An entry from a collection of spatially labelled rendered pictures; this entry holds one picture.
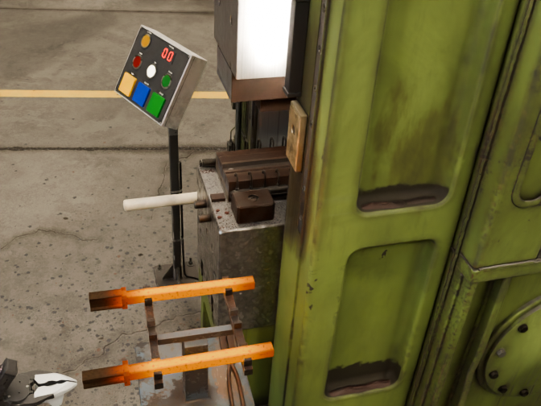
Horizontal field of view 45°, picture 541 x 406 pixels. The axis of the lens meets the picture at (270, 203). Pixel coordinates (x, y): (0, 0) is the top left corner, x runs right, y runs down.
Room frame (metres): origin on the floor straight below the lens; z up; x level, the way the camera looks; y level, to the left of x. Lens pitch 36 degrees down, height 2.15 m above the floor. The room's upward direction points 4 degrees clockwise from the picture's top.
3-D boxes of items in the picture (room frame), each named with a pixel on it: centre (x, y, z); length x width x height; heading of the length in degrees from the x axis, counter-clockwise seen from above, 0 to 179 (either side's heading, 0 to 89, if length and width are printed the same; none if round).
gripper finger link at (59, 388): (0.90, 0.44, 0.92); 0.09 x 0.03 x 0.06; 107
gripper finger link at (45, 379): (0.93, 0.45, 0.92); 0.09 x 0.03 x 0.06; 107
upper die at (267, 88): (1.84, -0.03, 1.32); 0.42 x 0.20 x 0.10; 108
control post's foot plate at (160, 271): (2.28, 0.42, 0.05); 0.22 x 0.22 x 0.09; 18
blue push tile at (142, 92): (2.20, 0.51, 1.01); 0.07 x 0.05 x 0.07; 43
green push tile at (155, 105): (2.12, 0.44, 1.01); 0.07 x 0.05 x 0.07; 43
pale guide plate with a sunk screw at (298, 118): (1.52, -0.06, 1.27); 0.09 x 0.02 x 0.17; 18
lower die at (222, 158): (1.84, -0.03, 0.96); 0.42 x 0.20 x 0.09; 108
